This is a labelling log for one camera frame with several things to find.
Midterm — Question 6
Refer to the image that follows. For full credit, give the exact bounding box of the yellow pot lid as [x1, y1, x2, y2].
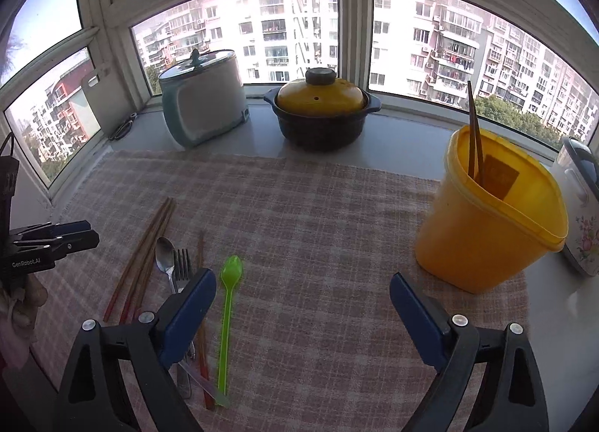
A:
[275, 68, 368, 117]

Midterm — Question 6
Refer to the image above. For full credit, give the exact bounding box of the red tipped wooden chopstick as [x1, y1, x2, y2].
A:
[103, 197, 170, 322]

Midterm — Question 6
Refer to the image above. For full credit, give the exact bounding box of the white cutting board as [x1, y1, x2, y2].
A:
[80, 63, 134, 137]

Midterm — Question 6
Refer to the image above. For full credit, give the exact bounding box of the metal spoon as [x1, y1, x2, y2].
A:
[154, 236, 192, 399]

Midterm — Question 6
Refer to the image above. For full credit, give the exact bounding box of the teal white rice cooker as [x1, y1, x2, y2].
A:
[158, 49, 249, 149]

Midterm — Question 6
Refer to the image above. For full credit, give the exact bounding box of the yellow plastic utensil bucket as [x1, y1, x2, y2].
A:
[415, 127, 569, 294]

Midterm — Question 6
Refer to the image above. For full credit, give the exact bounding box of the green plastic spoon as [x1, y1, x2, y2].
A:
[217, 256, 243, 395]

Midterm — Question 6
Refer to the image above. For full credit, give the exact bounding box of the floral white appliance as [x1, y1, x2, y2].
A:
[551, 137, 599, 277]

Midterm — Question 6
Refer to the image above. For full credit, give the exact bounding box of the left gloved hand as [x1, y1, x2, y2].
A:
[1, 274, 48, 370]

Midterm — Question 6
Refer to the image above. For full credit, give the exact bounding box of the chopstick in bucket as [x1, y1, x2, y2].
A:
[468, 96, 476, 179]
[467, 81, 484, 187]

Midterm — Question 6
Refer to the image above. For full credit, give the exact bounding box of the metal fork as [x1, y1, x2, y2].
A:
[173, 247, 197, 361]

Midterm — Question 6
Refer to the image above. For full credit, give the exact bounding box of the pink plaid table cloth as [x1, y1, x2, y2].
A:
[33, 151, 528, 431]

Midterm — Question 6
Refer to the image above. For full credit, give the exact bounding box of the black clay pot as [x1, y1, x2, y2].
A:
[263, 87, 382, 152]

